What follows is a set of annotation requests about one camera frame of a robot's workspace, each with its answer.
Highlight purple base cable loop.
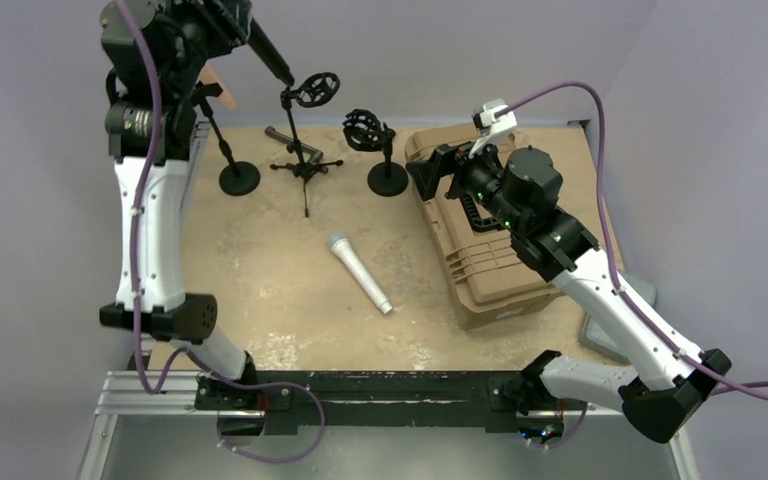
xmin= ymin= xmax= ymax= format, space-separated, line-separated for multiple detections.
xmin=215 ymin=380 xmax=327 ymax=465

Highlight black microphone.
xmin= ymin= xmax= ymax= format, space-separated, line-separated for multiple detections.
xmin=247 ymin=19 xmax=296 ymax=87

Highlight black clip microphone stand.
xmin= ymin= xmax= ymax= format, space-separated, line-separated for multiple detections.
xmin=191 ymin=81 xmax=261 ymax=197

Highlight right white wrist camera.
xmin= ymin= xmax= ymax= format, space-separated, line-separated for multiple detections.
xmin=469 ymin=99 xmax=518 ymax=158

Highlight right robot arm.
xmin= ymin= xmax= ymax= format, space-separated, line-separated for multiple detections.
xmin=406 ymin=143 xmax=732 ymax=443

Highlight grey metal tube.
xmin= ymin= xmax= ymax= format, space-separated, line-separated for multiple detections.
xmin=264 ymin=126 xmax=324 ymax=164

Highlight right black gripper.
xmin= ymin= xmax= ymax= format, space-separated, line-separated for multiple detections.
xmin=407 ymin=130 xmax=526 ymax=234

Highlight white microphone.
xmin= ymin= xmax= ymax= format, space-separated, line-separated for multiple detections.
xmin=328 ymin=233 xmax=393 ymax=315

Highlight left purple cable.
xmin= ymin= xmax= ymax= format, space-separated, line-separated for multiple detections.
xmin=113 ymin=0 xmax=190 ymax=396

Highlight beige microphone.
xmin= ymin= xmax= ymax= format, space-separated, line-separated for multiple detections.
xmin=198 ymin=65 xmax=237 ymax=111

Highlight tan hard plastic case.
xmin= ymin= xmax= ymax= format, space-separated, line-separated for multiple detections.
xmin=403 ymin=122 xmax=571 ymax=331

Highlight black round base shock-mount stand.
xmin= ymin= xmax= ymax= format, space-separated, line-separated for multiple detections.
xmin=342 ymin=109 xmax=409 ymax=197

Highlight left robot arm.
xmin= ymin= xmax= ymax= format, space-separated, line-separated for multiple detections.
xmin=99 ymin=1 xmax=258 ymax=409

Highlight black tripod microphone stand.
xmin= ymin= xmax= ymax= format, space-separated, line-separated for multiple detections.
xmin=264 ymin=72 xmax=344 ymax=218

